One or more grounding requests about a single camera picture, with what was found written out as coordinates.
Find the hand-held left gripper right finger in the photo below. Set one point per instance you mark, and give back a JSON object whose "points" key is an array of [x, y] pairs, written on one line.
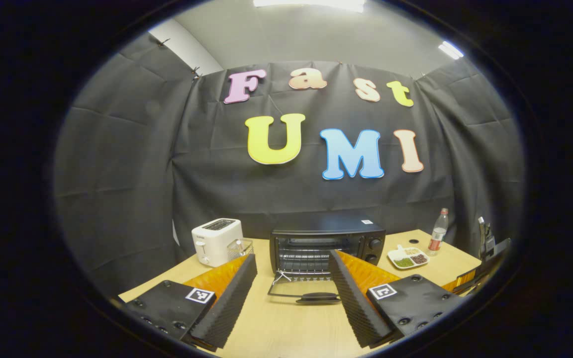
{"points": [[353, 298]]}

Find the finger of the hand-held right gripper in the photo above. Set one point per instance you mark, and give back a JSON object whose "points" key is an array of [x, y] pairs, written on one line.
{"points": [[488, 241], [490, 261]]}

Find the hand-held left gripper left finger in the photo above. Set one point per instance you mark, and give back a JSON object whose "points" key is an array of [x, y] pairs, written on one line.
{"points": [[229, 303]]}

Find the black electric oven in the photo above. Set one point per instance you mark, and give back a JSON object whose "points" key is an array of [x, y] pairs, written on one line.
{"points": [[326, 226]]}

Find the black oven knob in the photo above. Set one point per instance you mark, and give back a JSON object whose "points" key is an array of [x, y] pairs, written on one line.
{"points": [[371, 258], [375, 243]]}

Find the clear red label bottle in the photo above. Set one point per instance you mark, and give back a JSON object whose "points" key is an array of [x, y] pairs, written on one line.
{"points": [[436, 233]]}

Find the white divided plate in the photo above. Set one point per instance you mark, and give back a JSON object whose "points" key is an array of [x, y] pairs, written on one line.
{"points": [[396, 255]]}

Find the green mung beans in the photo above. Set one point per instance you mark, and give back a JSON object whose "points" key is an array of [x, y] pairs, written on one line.
{"points": [[404, 262]]}

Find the white toaster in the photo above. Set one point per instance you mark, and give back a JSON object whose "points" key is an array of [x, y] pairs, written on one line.
{"points": [[214, 241]]}

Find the dark red beans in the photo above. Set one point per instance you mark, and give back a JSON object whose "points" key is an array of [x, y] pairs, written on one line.
{"points": [[419, 258]]}

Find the black backdrop cloth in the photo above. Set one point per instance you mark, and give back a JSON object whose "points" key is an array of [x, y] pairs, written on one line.
{"points": [[142, 174]]}

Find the small ceiling light panel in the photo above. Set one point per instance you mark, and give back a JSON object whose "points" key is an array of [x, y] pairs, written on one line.
{"points": [[450, 49]]}

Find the large ceiling light panel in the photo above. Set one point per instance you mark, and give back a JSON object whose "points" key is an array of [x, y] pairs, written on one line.
{"points": [[311, 4]]}

